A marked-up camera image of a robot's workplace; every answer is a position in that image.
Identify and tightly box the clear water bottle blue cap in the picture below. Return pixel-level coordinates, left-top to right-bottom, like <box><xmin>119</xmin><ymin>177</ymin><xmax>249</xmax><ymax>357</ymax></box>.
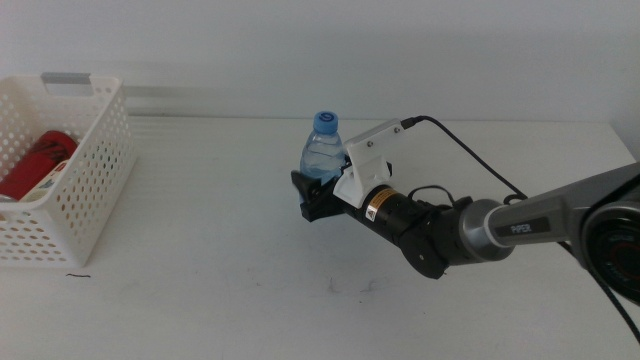
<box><xmin>298</xmin><ymin>110</ymin><xmax>348</xmax><ymax>187</ymax></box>

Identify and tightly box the red soda can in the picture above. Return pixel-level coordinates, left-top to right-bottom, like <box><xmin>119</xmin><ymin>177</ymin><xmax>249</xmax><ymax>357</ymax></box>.
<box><xmin>0</xmin><ymin>130</ymin><xmax>80</xmax><ymax>202</ymax></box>

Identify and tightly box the white perforated plastic basket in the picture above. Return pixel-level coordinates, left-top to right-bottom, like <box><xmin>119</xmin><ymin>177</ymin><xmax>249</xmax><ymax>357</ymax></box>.
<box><xmin>0</xmin><ymin>73</ymin><xmax>138</xmax><ymax>269</ymax></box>

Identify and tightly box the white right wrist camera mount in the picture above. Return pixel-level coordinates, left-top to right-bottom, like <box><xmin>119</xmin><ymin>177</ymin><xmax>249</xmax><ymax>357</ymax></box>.
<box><xmin>332</xmin><ymin>118</ymin><xmax>406</xmax><ymax>209</ymax></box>

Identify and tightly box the thin black right gripper wire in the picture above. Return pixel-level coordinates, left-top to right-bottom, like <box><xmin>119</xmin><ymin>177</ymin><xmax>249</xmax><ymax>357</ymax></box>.
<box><xmin>407</xmin><ymin>184</ymin><xmax>474</xmax><ymax>208</ymax></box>

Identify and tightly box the black right camera cable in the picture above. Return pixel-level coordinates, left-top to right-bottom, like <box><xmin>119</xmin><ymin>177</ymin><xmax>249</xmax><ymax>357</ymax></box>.
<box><xmin>401</xmin><ymin>115</ymin><xmax>640</xmax><ymax>347</ymax></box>

